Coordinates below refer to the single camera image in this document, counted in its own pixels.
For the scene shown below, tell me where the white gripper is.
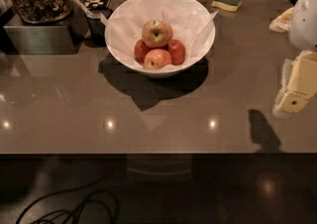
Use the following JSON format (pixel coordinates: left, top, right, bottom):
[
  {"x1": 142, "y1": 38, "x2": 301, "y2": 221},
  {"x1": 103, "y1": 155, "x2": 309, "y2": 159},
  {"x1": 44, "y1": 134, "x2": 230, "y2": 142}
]
[{"x1": 272, "y1": 0, "x2": 317, "y2": 118}]

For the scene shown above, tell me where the black floor cable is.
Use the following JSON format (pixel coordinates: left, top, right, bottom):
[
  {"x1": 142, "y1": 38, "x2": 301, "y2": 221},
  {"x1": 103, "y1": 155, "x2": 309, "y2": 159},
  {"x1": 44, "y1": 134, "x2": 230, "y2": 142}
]
[{"x1": 14, "y1": 176, "x2": 121, "y2": 224}]

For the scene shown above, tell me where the red apple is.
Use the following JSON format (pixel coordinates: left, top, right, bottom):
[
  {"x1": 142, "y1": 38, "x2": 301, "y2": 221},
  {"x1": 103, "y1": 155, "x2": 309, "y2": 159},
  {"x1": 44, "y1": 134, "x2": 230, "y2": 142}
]
[
  {"x1": 134, "y1": 40, "x2": 151, "y2": 62},
  {"x1": 167, "y1": 39, "x2": 186, "y2": 65}
]

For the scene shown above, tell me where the right red apple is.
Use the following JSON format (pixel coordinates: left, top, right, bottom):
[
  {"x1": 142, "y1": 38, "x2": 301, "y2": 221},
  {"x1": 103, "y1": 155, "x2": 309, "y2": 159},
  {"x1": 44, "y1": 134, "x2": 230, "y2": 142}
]
[{"x1": 167, "y1": 39, "x2": 186, "y2": 65}]

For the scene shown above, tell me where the yellow-red apple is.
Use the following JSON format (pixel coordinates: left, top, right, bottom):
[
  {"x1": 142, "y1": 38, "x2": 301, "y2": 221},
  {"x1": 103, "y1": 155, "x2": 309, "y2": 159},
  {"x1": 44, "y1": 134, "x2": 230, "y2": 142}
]
[
  {"x1": 142, "y1": 19, "x2": 173, "y2": 49},
  {"x1": 144, "y1": 49, "x2": 171, "y2": 69}
]

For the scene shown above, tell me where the white bowl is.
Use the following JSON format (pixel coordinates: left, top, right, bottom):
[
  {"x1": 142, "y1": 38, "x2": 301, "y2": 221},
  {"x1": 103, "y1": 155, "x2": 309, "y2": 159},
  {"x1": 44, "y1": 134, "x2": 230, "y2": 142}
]
[{"x1": 104, "y1": 0, "x2": 217, "y2": 79}]

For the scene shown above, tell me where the left red apple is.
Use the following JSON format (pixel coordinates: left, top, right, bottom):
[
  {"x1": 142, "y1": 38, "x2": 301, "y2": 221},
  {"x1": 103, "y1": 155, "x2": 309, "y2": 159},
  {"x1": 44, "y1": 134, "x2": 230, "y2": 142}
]
[{"x1": 134, "y1": 40, "x2": 151, "y2": 62}]

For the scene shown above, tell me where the metal box stand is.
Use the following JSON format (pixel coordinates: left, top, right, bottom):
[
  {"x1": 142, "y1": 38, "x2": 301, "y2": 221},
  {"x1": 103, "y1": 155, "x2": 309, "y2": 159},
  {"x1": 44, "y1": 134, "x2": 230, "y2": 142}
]
[{"x1": 4, "y1": 9, "x2": 88, "y2": 55}]

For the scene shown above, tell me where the white paper liner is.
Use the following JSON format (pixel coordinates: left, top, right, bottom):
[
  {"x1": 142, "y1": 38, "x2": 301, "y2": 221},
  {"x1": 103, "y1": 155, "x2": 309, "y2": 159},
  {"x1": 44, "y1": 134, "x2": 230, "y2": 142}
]
[{"x1": 99, "y1": 0, "x2": 219, "y2": 73}]

